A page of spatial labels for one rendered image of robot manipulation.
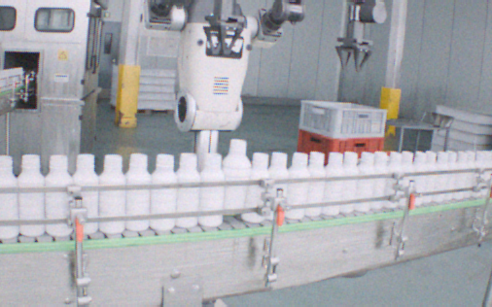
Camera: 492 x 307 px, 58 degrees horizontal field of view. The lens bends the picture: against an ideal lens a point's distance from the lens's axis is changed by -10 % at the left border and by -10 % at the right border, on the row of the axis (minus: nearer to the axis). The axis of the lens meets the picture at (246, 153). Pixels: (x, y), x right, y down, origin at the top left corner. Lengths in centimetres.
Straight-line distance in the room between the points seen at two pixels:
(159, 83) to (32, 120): 625
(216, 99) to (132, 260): 83
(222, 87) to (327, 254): 73
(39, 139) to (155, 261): 380
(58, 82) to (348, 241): 373
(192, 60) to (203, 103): 15
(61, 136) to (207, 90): 317
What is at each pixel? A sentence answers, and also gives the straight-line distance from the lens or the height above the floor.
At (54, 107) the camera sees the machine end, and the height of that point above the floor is 80.
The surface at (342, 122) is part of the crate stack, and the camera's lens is 362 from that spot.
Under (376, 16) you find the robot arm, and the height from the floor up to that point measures 156.
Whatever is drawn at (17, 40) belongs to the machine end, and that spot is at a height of 142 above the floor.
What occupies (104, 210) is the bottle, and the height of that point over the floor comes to 105.
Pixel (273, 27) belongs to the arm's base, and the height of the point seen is 152.
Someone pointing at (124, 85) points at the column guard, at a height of 73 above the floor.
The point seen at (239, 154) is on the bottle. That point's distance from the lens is 114.
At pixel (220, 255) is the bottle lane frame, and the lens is 115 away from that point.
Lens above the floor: 139
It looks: 11 degrees down
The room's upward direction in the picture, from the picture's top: 6 degrees clockwise
